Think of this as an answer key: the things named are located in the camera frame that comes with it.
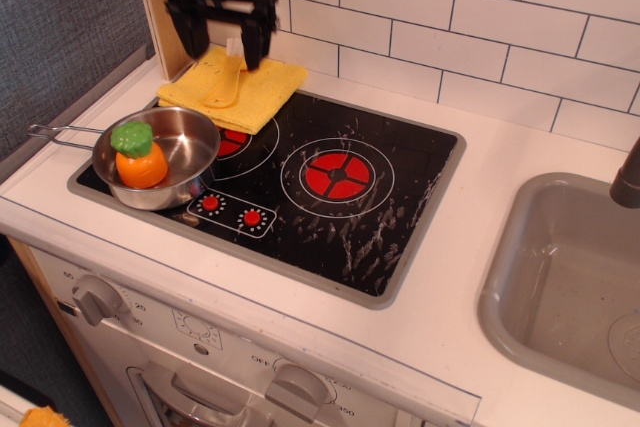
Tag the yellow brush with white bristles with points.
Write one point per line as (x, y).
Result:
(225, 90)

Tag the yellow folded cloth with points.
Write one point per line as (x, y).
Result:
(261, 92)

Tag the small steel pot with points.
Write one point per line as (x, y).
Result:
(189, 140)

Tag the orange toy carrot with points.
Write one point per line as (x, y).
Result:
(140, 161)

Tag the red stove knob left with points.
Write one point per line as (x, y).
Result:
(210, 203)

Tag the red stove knob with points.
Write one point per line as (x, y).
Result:
(252, 218)
(210, 203)

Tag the red stove knob right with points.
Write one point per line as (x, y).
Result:
(252, 218)

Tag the black toy stovetop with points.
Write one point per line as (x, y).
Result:
(346, 195)

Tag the grey timer knob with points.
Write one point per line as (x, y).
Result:
(96, 299)

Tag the grey oven knob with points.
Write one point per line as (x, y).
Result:
(298, 391)

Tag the grey toy sink basin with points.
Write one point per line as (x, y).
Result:
(562, 294)

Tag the orange object at corner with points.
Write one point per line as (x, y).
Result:
(43, 417)

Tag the grey faucet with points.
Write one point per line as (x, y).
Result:
(625, 189)

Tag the oven door with handle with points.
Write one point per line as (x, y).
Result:
(191, 396)

